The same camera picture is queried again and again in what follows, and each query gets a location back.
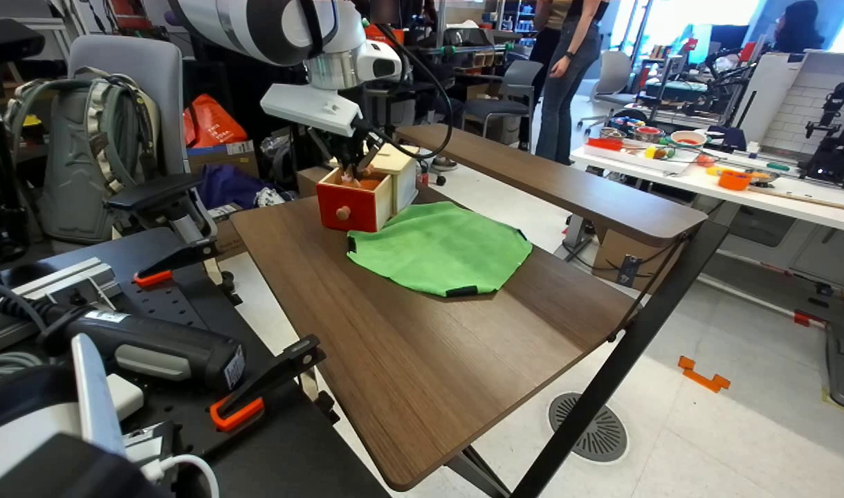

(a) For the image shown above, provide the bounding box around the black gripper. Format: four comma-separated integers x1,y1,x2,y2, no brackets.
334,118,381,179

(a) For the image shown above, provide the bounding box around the green cloth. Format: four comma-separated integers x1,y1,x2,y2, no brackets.
343,199,536,300

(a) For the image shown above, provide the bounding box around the purple cloth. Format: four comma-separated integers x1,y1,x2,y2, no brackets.
197,163,288,213

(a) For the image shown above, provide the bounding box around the orange bag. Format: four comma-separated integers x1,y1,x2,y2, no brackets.
179,91,252,151

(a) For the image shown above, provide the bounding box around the grey chair with metal legs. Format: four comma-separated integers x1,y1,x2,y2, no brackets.
458,57,544,140

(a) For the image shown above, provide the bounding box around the brown raised desk shelf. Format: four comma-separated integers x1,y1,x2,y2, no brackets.
395,121,707,242

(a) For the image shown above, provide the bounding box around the person in blue jeans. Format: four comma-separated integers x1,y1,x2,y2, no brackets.
530,0,620,166

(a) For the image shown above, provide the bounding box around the grey office chair with armrest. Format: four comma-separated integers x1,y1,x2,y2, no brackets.
65,33,220,270

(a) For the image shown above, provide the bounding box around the black grey handheld device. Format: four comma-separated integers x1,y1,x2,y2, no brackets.
64,307,248,394

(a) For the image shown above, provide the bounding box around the grey backpack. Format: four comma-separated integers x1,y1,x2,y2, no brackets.
3,65,166,246

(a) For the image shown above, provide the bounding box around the cardboard box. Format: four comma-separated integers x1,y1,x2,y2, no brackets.
591,224,681,287

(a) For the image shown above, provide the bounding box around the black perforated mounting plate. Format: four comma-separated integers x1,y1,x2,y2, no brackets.
31,224,389,498

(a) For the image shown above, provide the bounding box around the black slanted table leg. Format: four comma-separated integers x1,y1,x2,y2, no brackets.
511,202,741,498

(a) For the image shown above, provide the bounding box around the round floor drain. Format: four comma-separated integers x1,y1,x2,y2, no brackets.
544,390,631,465

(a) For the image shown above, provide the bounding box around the small orange container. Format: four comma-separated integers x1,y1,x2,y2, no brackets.
713,166,752,192

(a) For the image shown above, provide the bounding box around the white board rack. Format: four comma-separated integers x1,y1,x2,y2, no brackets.
760,49,844,163

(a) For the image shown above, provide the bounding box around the white work table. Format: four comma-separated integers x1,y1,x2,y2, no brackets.
568,136,844,237

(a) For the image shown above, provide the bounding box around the grey table leg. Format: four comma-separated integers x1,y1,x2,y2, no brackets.
818,292,844,412

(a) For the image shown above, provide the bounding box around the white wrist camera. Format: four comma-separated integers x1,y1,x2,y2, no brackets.
256,79,364,139

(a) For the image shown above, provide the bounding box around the black clamp with orange handle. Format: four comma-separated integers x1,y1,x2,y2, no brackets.
128,234,220,292
207,332,330,437

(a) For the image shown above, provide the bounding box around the aluminium rail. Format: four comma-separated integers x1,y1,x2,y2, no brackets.
0,256,119,356

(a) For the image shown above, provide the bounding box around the white grey bracket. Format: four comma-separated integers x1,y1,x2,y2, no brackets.
0,329,220,498

